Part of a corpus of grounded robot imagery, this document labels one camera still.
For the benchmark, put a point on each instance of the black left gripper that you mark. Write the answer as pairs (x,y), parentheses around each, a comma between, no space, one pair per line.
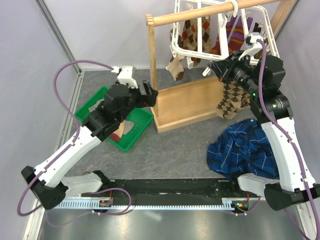
(145,100)

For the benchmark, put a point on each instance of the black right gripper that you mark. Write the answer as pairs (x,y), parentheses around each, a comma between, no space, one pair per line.
(224,68)

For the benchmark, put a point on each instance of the green plastic tray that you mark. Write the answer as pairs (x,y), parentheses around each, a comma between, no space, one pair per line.
(139,116)

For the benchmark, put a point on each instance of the white plastic clip hanger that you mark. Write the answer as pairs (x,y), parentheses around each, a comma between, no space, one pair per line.
(254,19)

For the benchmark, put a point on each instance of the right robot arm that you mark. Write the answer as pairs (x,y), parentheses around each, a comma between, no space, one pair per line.
(275,116)

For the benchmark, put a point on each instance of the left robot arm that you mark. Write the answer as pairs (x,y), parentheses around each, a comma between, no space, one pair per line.
(48,180)

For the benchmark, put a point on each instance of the brown argyle sock left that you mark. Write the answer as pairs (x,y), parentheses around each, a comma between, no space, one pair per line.
(232,100)

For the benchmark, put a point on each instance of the grey sock black stripes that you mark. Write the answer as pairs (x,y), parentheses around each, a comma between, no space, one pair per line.
(128,125)

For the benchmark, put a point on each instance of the wooden clothes rack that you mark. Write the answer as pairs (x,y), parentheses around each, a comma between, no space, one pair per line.
(196,101)

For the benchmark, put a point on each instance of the cream brown striped sock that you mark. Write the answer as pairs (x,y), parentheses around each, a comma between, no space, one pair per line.
(175,67)

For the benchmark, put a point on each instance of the beige sock maroon toe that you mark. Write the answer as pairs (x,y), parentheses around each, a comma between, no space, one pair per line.
(117,135)

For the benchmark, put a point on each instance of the blue plaid shirt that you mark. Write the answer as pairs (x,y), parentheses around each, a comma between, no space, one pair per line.
(242,148)

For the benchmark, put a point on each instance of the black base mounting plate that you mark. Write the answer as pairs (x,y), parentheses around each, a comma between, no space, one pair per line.
(208,187)

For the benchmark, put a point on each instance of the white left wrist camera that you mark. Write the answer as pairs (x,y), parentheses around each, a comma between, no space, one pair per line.
(125,76)

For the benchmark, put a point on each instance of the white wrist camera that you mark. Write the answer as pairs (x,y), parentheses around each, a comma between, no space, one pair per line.
(125,76)
(253,45)

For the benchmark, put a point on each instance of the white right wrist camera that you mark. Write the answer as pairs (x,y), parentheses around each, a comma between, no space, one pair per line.
(253,45)

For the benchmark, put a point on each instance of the blue slotted cable duct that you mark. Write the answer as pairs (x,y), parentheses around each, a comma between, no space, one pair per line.
(95,204)

